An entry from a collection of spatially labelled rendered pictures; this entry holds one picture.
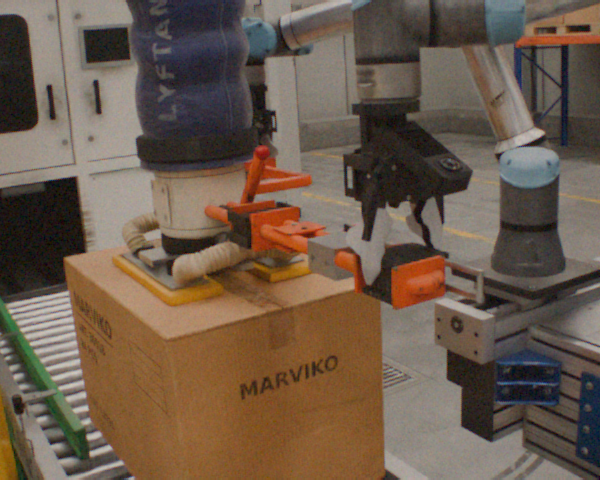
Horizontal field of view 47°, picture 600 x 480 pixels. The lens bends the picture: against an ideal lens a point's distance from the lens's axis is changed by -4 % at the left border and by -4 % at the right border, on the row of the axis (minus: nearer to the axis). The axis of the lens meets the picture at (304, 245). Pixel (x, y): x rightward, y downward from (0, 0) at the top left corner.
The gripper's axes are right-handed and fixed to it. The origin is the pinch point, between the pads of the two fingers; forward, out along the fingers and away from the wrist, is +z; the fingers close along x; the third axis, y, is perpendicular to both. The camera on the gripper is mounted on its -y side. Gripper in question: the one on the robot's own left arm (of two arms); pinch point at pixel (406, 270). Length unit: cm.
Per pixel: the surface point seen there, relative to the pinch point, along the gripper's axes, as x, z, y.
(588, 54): -840, -11, 612
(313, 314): -5.3, 15.7, 31.3
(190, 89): 4, -21, 51
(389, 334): -166, 122, 224
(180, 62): 6, -26, 51
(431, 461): -101, 122, 114
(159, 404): 21, 27, 38
